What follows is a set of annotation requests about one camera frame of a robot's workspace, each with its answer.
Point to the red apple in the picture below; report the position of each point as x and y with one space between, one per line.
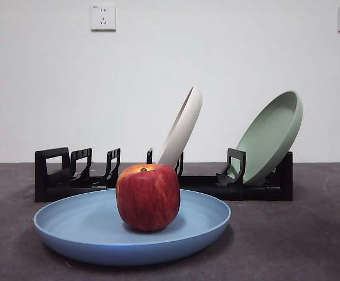
148 199

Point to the blue plate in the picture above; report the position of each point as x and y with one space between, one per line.
85 234

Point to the cream plate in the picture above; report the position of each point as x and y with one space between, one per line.
184 126

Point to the green plate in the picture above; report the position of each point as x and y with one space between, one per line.
269 140

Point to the black plate rack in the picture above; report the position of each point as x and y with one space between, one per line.
255 194

